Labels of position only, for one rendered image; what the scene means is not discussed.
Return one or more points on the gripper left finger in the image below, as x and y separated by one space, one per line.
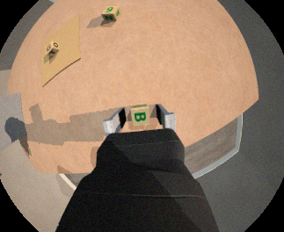
115 122

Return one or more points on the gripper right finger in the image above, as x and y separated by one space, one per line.
165 118

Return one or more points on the tan flat mat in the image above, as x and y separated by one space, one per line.
68 38

